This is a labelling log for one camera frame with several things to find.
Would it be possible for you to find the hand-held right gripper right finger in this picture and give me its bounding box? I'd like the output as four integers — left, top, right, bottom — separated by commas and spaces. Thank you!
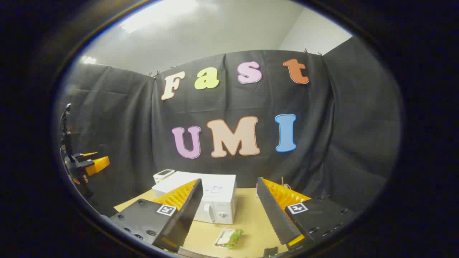
256, 177, 357, 251

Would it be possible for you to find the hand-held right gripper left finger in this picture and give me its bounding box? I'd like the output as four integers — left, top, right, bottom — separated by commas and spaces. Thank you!
101, 178, 204, 253

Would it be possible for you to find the white microwave oven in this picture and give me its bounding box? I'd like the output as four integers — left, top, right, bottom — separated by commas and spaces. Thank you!
151, 171, 237, 225

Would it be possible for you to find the white plastic tray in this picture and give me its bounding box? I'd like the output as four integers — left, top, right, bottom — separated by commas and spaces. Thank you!
214, 229, 241, 249

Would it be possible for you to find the white toaster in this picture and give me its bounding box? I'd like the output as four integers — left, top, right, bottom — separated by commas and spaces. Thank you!
153, 169, 175, 184

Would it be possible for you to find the black backdrop cloth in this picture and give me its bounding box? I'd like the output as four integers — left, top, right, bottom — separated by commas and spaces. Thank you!
57, 36, 402, 217

